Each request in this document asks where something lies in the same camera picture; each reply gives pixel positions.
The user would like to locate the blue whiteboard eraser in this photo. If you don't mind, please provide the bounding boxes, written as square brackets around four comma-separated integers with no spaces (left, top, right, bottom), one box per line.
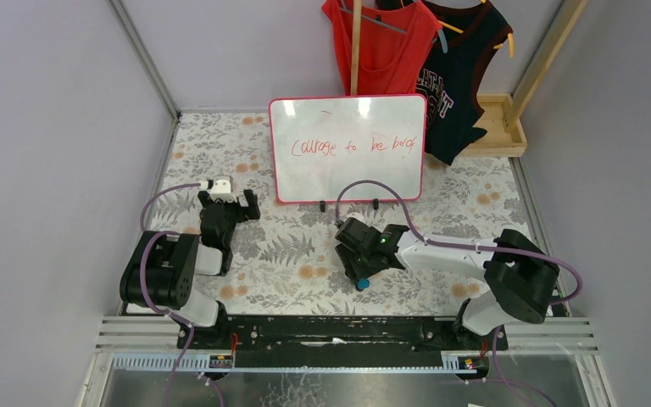
[355,279,370,292]

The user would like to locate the pink framed whiteboard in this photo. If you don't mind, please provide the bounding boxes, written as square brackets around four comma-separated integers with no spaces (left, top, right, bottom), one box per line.
[269,93,426,204]

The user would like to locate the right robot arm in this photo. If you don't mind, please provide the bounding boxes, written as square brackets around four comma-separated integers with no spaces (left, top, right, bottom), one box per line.
[335,218,559,337]

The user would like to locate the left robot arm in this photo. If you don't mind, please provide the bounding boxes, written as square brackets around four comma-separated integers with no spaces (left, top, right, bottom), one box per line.
[119,189,260,328]

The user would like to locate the floral table mat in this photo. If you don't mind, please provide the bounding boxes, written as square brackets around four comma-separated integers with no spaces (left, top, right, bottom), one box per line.
[147,113,528,315]

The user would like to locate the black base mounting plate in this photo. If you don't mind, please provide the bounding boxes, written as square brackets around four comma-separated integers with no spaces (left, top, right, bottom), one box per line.
[176,315,508,369]

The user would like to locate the wooden clothes rack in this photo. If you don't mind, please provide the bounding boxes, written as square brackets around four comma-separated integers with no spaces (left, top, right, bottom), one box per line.
[349,1,585,157]

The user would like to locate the red tank top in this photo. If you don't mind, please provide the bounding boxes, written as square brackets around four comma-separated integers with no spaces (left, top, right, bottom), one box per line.
[321,0,441,95]

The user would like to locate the dark navy jersey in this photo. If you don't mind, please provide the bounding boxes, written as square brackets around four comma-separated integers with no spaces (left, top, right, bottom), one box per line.
[375,0,515,167]

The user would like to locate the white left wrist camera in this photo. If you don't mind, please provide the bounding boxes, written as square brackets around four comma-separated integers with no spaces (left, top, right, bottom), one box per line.
[206,176,237,203]

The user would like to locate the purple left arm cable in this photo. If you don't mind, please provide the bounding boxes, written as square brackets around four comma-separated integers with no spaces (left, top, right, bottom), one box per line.
[138,182,209,407]

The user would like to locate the white slotted cable duct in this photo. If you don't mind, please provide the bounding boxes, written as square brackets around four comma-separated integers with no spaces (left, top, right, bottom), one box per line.
[111,352,478,376]

